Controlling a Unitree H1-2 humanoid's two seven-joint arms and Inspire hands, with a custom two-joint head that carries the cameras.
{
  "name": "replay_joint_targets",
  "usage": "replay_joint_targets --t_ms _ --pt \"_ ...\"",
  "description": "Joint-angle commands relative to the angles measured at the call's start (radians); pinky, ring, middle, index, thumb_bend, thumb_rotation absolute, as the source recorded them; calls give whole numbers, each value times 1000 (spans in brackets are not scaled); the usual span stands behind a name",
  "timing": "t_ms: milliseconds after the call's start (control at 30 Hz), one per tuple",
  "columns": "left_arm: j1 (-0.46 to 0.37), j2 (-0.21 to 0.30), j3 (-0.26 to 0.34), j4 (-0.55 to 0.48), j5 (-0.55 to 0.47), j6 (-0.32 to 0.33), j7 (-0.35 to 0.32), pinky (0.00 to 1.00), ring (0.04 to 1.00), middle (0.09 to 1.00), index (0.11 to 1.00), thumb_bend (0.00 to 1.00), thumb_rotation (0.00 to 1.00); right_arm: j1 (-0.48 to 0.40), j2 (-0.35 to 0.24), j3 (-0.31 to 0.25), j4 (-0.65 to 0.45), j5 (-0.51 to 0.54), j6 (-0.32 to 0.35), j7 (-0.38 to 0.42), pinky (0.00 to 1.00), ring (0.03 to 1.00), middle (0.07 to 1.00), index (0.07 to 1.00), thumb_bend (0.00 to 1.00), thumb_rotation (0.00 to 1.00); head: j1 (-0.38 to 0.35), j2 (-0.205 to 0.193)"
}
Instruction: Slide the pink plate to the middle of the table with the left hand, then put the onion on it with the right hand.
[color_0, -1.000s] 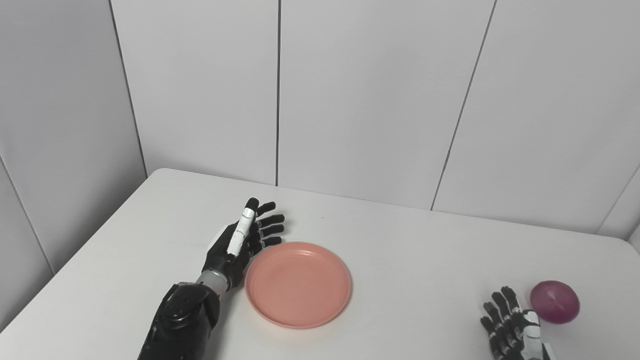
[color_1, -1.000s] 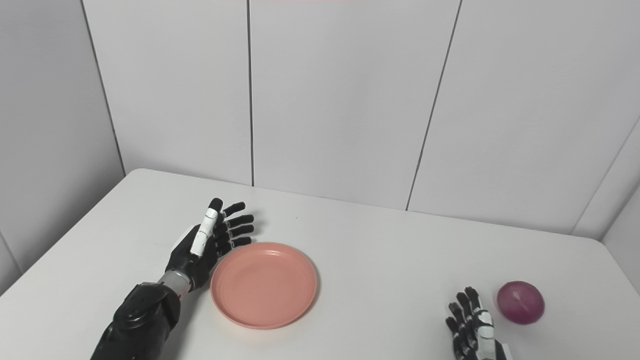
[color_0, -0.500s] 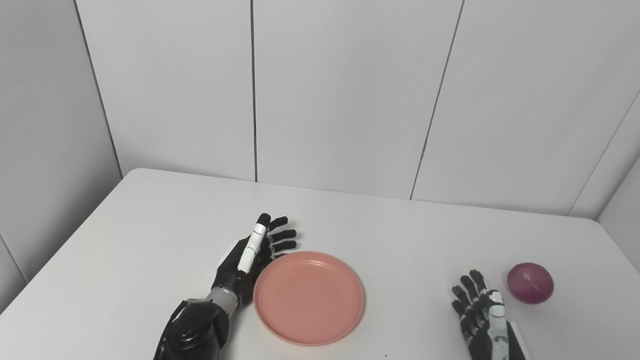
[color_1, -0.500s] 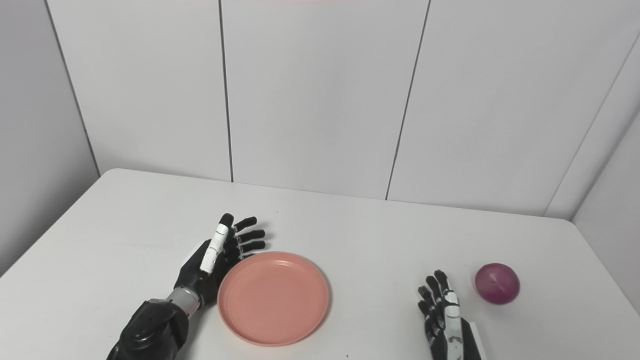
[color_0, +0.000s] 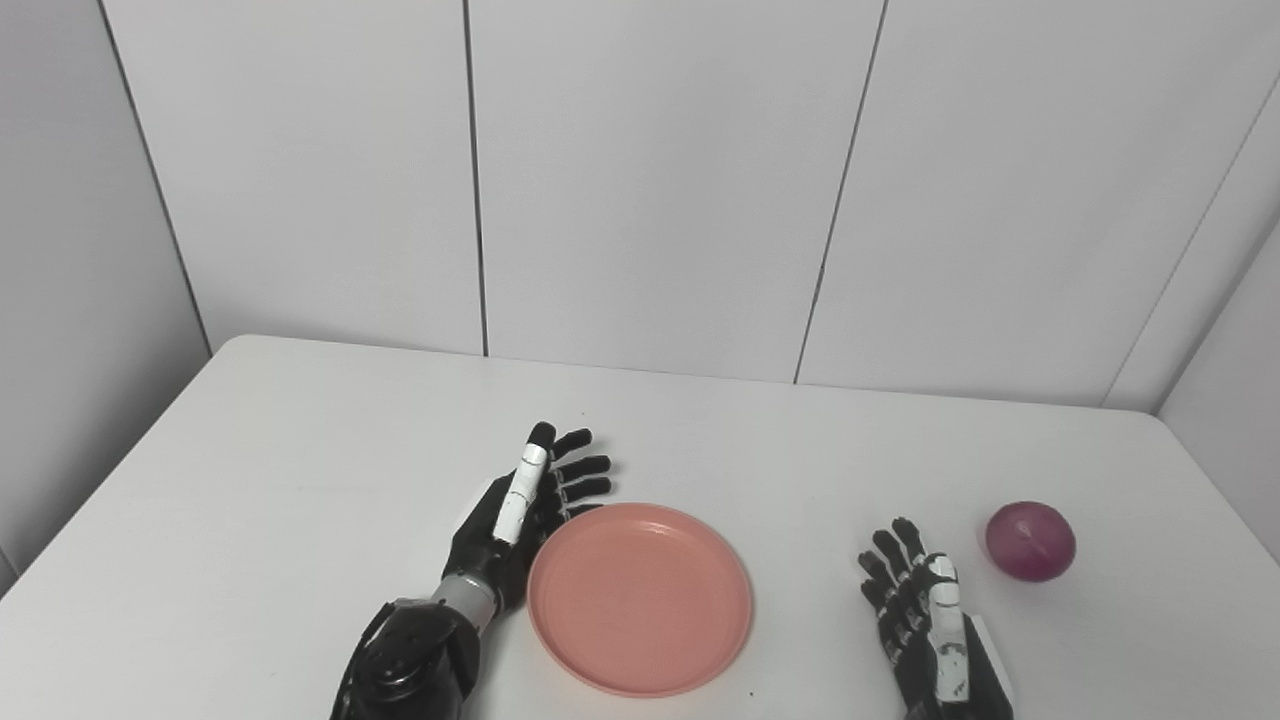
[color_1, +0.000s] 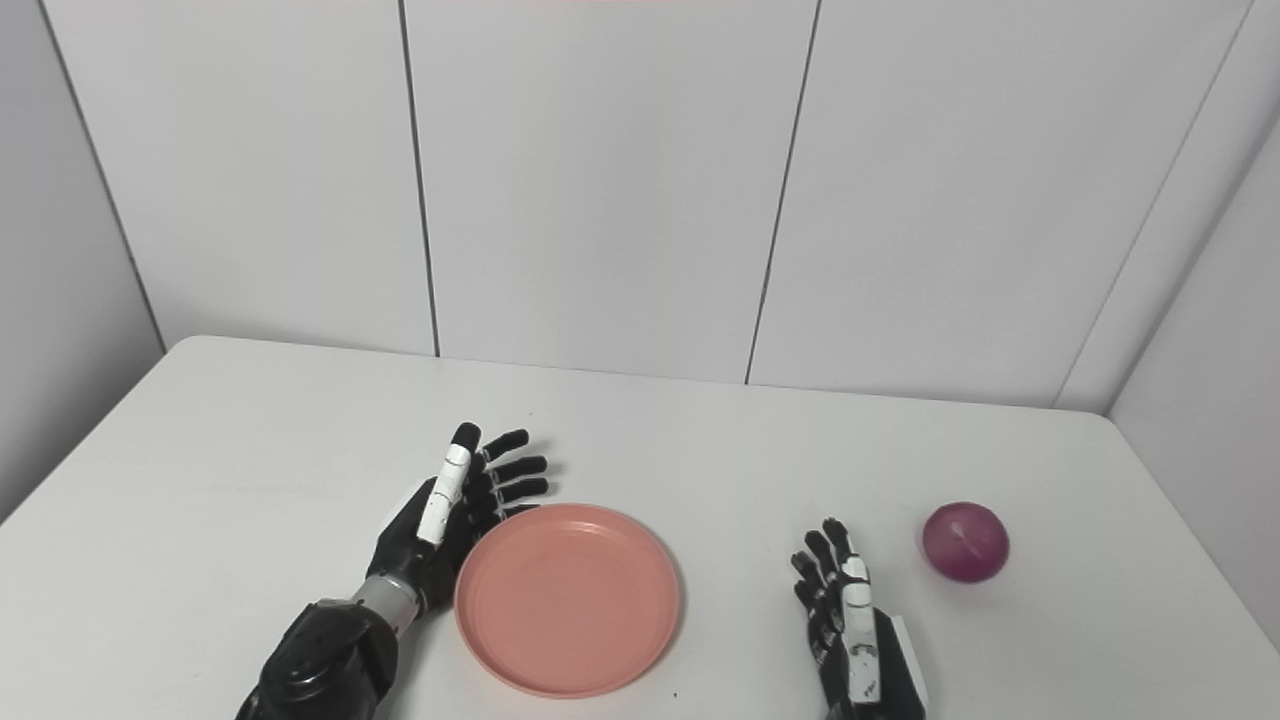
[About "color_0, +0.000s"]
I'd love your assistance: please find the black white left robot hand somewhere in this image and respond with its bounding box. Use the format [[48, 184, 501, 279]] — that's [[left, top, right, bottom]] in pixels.
[[442, 421, 613, 614]]

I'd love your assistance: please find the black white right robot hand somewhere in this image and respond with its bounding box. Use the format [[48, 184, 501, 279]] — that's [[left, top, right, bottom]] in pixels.
[[857, 516, 1015, 720]]

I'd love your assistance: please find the purple red onion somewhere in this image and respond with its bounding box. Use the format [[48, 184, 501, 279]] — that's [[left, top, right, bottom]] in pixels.
[[985, 501, 1078, 583]]

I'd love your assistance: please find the pink round plate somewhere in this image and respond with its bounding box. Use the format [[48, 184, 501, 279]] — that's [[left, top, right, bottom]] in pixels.
[[527, 502, 755, 699]]

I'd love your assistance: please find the thin black left wrist cable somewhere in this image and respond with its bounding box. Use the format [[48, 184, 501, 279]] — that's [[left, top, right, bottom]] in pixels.
[[335, 600, 396, 706]]

